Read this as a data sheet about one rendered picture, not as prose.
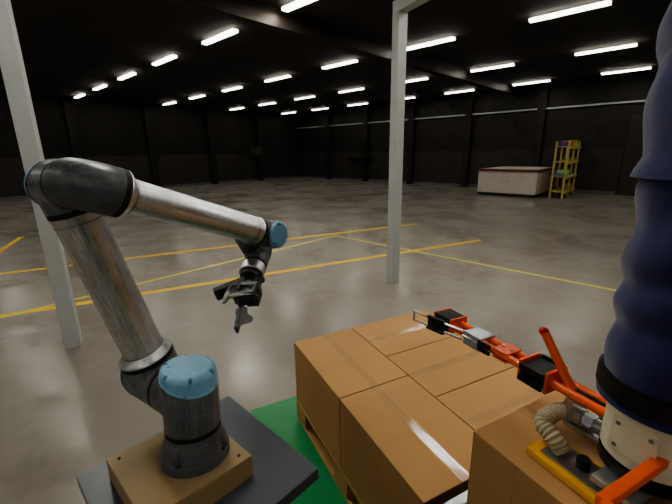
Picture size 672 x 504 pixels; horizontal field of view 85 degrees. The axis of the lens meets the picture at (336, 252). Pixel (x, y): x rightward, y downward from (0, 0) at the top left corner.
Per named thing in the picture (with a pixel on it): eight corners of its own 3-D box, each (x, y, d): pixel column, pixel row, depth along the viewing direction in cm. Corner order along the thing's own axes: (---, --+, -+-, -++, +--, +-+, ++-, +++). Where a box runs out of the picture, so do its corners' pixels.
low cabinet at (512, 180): (555, 192, 1450) (558, 167, 1425) (535, 198, 1271) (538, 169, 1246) (501, 189, 1588) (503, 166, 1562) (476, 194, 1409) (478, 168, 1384)
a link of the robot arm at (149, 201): (69, 145, 73) (294, 221, 128) (46, 149, 80) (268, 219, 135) (56, 203, 72) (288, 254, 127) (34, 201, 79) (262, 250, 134)
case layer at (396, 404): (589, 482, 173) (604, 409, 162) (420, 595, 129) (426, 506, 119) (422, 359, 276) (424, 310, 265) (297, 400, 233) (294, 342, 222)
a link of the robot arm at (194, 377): (183, 448, 94) (177, 385, 91) (149, 423, 104) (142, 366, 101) (232, 418, 106) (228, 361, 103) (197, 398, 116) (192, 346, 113)
